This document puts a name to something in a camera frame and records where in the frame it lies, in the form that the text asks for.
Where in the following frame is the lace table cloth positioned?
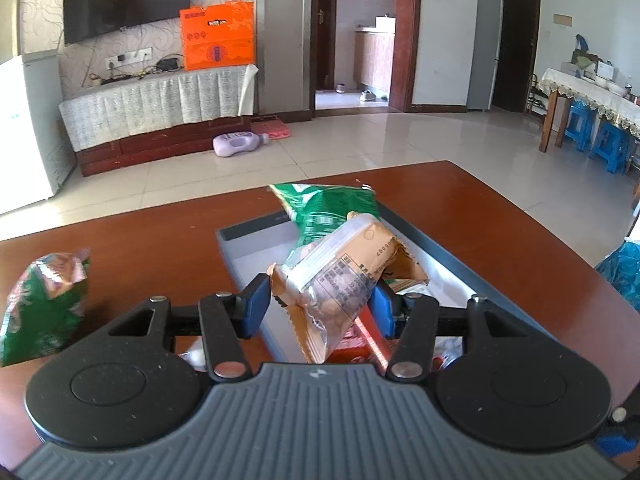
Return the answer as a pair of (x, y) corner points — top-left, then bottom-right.
(541, 67), (640, 137)

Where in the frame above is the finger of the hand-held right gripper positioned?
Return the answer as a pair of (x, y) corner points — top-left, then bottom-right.
(592, 400), (640, 461)

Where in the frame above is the white chest freezer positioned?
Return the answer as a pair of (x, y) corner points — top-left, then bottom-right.
(0, 50), (77, 216)

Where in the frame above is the orange gift box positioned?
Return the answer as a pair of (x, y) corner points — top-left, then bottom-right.
(179, 1), (257, 72)

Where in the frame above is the purple detergent bottle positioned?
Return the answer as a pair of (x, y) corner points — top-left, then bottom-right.
(212, 131), (271, 158)

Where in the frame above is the large green chip bag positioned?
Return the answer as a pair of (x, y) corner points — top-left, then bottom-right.
(0, 247), (92, 367)

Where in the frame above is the blue plastic bag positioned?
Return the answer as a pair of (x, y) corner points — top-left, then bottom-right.
(595, 242), (640, 311)

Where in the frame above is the orange peanut packet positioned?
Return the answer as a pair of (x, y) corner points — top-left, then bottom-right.
(266, 212), (430, 365)

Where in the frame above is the small green chip bag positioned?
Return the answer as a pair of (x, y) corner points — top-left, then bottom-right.
(268, 182), (382, 248)

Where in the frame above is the silver refrigerator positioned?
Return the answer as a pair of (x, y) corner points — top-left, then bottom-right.
(466, 0), (505, 112)

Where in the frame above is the blue plastic stool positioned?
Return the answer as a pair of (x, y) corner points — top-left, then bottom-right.
(591, 121), (632, 175)
(565, 100), (598, 152)

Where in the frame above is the grey cardboard box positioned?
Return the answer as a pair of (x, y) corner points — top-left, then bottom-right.
(215, 200), (481, 366)

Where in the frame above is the wooden dining table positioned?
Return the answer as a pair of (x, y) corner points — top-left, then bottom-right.
(539, 67), (640, 153)

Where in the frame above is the wooden kitchen cabinet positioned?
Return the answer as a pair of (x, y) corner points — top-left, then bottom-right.
(354, 27), (396, 96)

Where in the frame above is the metal shoe rack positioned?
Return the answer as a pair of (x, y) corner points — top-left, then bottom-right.
(526, 74), (548, 120)

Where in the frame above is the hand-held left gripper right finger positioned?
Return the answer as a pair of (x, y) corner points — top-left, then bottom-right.
(367, 280), (531, 383)

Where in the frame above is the white blue snack packet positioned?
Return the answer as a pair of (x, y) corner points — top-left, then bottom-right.
(432, 337), (468, 368)

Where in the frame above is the dark wooden door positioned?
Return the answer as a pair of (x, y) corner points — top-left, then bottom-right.
(492, 0), (542, 113)

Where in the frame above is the dark wooden television cabinet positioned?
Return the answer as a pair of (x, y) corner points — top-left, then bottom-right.
(75, 115), (253, 177)

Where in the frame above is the pink floor mat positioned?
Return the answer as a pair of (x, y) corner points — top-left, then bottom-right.
(250, 116), (292, 142)

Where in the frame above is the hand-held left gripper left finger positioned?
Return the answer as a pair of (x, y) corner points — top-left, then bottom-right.
(107, 272), (273, 382)

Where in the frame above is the small red packet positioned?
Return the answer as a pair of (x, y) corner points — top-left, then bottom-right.
(330, 307), (396, 367)

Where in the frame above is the pile of cardboard boxes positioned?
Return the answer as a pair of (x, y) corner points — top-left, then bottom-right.
(560, 35), (618, 79)

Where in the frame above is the pale patterned cabinet cloth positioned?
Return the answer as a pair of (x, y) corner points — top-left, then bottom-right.
(58, 64), (259, 152)

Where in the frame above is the white wall socket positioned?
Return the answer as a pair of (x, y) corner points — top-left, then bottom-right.
(105, 47), (153, 68)

